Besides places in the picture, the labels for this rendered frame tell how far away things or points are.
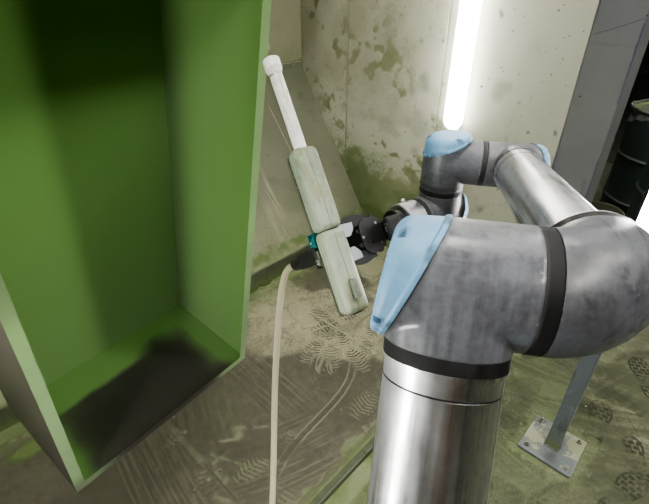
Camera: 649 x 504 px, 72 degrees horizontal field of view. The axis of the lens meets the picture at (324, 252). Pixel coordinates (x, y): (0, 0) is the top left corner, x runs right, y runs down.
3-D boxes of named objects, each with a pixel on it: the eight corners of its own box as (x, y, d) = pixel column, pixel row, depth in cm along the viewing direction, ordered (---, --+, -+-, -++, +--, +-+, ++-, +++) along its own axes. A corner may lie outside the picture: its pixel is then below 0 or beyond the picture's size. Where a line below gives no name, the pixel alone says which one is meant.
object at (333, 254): (323, 313, 99) (376, 307, 78) (304, 320, 97) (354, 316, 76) (254, 106, 100) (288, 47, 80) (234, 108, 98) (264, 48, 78)
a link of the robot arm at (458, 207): (443, 177, 103) (437, 216, 108) (402, 189, 97) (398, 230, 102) (475, 191, 96) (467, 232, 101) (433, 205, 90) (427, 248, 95)
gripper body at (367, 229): (345, 262, 93) (390, 246, 99) (366, 257, 85) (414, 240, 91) (333, 227, 93) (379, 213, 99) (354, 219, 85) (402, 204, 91)
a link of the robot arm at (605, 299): (766, 278, 30) (545, 135, 91) (567, 256, 33) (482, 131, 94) (703, 411, 35) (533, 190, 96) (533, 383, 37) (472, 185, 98)
